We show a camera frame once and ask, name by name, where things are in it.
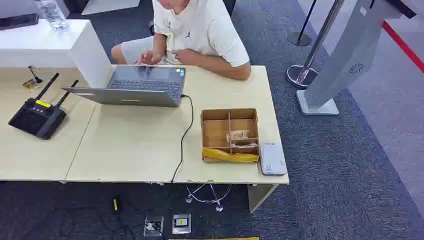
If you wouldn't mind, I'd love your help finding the clear water bottle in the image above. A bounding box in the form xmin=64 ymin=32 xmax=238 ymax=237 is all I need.
xmin=38 ymin=0 xmax=69 ymax=30

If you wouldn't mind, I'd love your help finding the small black antenna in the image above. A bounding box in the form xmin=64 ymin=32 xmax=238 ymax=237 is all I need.
xmin=27 ymin=65 xmax=44 ymax=84

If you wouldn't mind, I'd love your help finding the open floor socket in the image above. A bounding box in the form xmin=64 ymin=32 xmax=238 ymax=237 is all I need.
xmin=143 ymin=215 xmax=165 ymax=238

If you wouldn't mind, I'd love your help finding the flat black device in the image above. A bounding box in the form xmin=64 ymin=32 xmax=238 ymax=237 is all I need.
xmin=0 ymin=13 xmax=40 ymax=32

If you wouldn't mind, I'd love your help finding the black controller with antennas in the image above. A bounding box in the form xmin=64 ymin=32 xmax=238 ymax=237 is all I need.
xmin=8 ymin=72 xmax=80 ymax=141

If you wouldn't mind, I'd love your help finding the pale desk with leg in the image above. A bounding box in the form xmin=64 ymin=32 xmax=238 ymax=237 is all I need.
xmin=64 ymin=65 xmax=290 ymax=214

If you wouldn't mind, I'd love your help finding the white cabinet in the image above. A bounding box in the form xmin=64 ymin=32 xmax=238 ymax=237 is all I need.
xmin=0 ymin=19 xmax=114 ymax=89

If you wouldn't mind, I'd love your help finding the grey laptop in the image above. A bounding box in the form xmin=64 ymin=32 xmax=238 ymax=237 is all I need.
xmin=61 ymin=64 xmax=186 ymax=108

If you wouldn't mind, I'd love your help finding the small gold tag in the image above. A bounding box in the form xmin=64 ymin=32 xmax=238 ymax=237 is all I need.
xmin=22 ymin=79 xmax=41 ymax=92

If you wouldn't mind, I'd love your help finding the white floor platform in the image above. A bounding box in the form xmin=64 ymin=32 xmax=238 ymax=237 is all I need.
xmin=81 ymin=0 xmax=141 ymax=16

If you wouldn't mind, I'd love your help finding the grey kiosk stand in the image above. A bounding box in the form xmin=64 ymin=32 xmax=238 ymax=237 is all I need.
xmin=296 ymin=0 xmax=417 ymax=117

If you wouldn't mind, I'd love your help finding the white card reader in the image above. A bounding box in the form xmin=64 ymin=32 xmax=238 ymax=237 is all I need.
xmin=258 ymin=142 xmax=288 ymax=177

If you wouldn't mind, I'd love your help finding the black stanchion post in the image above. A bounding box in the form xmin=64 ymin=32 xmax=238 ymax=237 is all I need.
xmin=287 ymin=0 xmax=318 ymax=47

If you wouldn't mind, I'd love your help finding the person's right hand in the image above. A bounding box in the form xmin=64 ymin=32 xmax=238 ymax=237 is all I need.
xmin=135 ymin=49 xmax=164 ymax=66

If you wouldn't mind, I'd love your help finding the black laptop cable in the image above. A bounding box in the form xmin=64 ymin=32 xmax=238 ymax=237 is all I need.
xmin=170 ymin=94 xmax=195 ymax=184

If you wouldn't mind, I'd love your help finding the yellow pouch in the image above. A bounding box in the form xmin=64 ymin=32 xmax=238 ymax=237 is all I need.
xmin=202 ymin=147 xmax=260 ymax=164

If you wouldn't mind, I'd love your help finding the chrome chair base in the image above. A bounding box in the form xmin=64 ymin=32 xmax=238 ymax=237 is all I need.
xmin=185 ymin=183 xmax=233 ymax=213

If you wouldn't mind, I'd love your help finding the floor socket with yellow label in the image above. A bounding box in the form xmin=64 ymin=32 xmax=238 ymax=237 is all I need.
xmin=171 ymin=213 xmax=192 ymax=235

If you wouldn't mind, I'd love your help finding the chrome stanchion post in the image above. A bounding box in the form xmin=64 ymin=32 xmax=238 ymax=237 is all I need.
xmin=286 ymin=0 xmax=345 ymax=90

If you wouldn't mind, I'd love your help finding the person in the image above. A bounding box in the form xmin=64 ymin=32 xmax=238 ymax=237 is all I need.
xmin=110 ymin=0 xmax=252 ymax=81

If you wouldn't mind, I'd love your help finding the wooden compartment box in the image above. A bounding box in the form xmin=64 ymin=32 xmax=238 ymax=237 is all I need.
xmin=200 ymin=108 xmax=260 ymax=164

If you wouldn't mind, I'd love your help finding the person's left hand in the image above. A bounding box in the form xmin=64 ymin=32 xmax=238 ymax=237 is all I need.
xmin=171 ymin=48 xmax=202 ymax=66

